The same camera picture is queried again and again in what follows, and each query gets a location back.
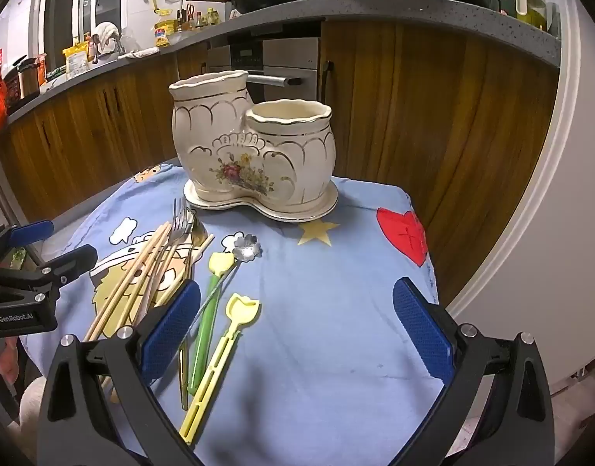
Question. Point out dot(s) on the white dish rag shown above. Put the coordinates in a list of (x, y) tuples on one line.
[(139, 52)]

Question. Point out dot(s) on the white door frame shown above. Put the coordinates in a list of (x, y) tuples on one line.
[(535, 204)]

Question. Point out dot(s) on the white hanging cloth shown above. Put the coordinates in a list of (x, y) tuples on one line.
[(105, 39)]

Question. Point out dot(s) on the dark storage jar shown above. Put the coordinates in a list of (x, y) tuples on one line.
[(29, 77)]

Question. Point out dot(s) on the wooden chopstick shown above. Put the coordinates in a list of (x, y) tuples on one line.
[(138, 277), (200, 251), (159, 289), (149, 287), (127, 280)]

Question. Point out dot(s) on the dark glass door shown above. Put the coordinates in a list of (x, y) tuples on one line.
[(83, 0)]

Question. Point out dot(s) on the yellow cooking oil bottle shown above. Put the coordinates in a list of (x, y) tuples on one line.
[(165, 34)]

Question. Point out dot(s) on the cream ceramic drip tray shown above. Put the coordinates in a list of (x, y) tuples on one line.
[(307, 211)]

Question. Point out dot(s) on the person's left forearm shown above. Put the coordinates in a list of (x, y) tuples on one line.
[(30, 403)]

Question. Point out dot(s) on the gold metal fork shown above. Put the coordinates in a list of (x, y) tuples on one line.
[(179, 225)]

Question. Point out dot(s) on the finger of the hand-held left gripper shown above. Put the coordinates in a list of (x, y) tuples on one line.
[(76, 259), (30, 232)]

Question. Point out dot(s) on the blue cartoon printed blanket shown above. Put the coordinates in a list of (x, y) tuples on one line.
[(326, 301)]

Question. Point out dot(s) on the stainless steel oven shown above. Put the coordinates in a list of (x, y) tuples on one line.
[(287, 58)]

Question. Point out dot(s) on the cream floral ceramic cutlery holder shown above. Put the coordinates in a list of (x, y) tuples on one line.
[(258, 145)]

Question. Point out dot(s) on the group of condiment bottles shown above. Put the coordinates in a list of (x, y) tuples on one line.
[(197, 18)]

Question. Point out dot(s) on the yellow snack packets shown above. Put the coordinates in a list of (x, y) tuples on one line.
[(76, 60)]

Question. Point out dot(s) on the gold metal spoon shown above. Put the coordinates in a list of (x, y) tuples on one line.
[(196, 233)]

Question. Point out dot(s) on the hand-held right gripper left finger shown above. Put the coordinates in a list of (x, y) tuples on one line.
[(173, 330)]

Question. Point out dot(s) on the wooden base cabinet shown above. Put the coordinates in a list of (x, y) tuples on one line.
[(83, 145), (423, 131)]

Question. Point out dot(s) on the grey kitchen countertop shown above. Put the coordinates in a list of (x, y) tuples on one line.
[(375, 7)]

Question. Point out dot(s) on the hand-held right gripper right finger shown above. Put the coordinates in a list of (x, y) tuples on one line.
[(423, 330)]

